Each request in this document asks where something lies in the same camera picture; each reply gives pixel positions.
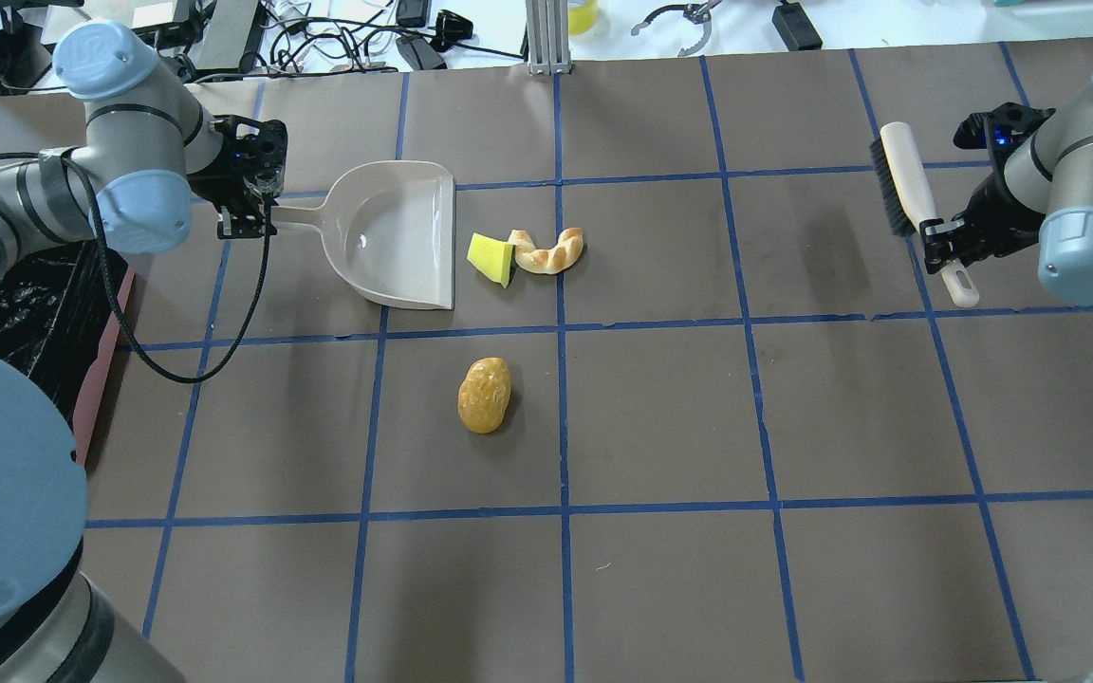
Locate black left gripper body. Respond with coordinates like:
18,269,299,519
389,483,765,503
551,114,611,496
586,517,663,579
191,114,289,221

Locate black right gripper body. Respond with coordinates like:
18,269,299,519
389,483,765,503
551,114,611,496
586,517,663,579
922,102,1055,275

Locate beige hand brush black bristles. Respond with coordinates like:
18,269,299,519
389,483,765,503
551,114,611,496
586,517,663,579
869,121,980,308

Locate beige plastic dustpan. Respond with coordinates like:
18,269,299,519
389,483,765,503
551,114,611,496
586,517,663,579
270,160,456,310

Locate yellow green sponge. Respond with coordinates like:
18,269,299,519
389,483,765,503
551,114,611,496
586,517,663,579
467,232,513,288

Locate yellow potato-shaped bread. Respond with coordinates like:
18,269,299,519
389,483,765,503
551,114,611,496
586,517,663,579
456,356,513,434

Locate twisted croissant bread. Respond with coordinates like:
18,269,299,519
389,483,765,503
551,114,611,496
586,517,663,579
508,228,584,275

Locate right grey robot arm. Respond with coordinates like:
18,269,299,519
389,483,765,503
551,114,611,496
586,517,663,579
922,74,1093,306

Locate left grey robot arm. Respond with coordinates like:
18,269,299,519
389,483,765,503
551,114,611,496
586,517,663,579
0,19,289,282

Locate black bag lined trash bin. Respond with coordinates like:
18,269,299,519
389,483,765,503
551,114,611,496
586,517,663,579
0,242,136,466

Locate black power adapter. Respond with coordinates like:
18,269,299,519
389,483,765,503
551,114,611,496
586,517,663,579
771,1,824,52

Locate black claw tool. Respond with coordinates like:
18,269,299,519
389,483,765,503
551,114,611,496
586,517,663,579
630,0,728,58

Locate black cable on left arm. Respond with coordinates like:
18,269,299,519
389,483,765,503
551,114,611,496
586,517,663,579
0,152,272,385

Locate aluminium profile post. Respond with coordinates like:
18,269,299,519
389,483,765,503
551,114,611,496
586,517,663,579
525,0,573,75

